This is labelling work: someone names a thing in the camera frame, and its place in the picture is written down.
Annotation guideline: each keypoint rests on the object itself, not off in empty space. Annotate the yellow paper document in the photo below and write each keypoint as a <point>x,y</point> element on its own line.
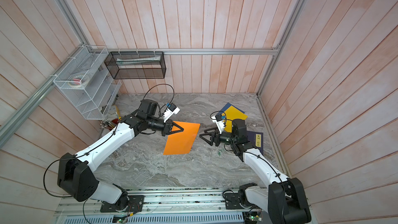
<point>233,113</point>

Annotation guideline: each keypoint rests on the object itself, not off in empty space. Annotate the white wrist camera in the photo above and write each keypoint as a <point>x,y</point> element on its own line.
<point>220,119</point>
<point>171,110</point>

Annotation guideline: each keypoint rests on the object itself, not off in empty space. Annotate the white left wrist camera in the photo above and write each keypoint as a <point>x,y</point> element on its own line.
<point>171,110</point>

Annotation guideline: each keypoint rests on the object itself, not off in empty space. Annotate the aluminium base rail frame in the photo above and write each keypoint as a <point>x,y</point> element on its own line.
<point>163,206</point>

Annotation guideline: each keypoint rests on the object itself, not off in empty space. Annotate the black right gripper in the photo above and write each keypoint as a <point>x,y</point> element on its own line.
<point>218,141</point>

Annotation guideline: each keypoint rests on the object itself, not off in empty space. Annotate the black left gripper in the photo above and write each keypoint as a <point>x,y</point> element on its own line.
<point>168,124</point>

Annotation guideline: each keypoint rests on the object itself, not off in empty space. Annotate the blue paper document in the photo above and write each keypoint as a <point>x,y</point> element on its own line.
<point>228,105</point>

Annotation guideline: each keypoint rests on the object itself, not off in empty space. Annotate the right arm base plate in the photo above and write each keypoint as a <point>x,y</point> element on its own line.
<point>236,200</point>

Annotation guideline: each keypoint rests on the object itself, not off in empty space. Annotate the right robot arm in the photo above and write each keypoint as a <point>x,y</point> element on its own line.
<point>283,198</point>

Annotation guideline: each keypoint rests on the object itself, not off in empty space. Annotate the dark navy book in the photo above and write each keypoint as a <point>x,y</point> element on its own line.
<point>256,138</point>

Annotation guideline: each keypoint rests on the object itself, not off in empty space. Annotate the red pen holder cup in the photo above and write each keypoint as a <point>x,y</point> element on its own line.
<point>113,123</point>

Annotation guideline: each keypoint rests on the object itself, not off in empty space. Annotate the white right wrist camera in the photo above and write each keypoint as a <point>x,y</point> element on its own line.
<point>220,119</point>

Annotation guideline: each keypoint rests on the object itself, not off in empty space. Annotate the orange paper document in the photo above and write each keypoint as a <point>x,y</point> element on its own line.
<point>181,143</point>

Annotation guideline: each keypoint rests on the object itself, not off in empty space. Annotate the paper in black basket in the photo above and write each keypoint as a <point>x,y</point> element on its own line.
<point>138,61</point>

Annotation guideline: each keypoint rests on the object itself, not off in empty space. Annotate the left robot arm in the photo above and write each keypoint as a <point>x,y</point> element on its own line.
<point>76,172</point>

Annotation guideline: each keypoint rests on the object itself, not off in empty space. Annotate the tape roll in shelf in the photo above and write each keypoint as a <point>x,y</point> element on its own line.
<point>79,81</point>

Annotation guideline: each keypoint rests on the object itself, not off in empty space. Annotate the white wire mesh shelf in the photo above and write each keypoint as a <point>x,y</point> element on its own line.
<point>90,88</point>

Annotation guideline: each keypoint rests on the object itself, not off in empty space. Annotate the black wire mesh basket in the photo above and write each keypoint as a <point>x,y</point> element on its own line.
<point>153,71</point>

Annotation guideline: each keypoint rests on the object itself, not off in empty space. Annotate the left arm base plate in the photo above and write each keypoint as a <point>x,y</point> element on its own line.
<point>127,203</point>

